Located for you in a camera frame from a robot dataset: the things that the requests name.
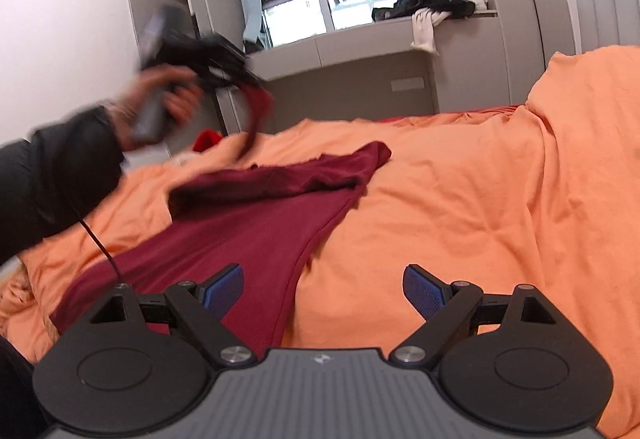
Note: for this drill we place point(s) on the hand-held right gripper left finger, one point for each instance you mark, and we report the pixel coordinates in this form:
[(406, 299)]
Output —
[(225, 290)]

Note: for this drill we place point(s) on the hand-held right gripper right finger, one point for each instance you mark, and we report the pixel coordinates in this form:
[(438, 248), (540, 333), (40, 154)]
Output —
[(425, 291)]

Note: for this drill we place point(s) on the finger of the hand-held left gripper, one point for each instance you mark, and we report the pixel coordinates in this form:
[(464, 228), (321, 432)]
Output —
[(245, 75)]

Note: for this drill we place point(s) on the maroon garment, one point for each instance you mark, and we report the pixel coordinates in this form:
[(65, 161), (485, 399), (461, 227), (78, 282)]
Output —
[(240, 229)]

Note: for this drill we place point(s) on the person's left forearm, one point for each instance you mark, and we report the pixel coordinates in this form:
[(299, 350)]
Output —
[(55, 174)]

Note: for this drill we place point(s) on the person's left hand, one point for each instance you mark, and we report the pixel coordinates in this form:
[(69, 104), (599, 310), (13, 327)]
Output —
[(182, 105)]

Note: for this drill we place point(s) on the red plush cloth item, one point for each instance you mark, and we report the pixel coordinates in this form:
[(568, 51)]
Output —
[(207, 140)]

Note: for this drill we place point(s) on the orange blanket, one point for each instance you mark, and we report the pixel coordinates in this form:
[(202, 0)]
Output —
[(450, 199)]

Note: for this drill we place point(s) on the grey window bench cabinet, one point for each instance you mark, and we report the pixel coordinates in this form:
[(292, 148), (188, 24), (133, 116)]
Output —
[(350, 69)]

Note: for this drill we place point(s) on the pale rectangular plate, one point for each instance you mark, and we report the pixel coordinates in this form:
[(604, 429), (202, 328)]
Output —
[(407, 85)]

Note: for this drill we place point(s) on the white hanging garment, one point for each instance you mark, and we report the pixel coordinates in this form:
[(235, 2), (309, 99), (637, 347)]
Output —
[(425, 31)]

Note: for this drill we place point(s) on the grey tall wardrobe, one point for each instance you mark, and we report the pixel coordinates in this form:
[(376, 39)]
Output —
[(520, 9)]

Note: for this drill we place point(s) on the grey padded headboard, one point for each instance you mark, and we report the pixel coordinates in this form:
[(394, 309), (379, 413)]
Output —
[(607, 9)]

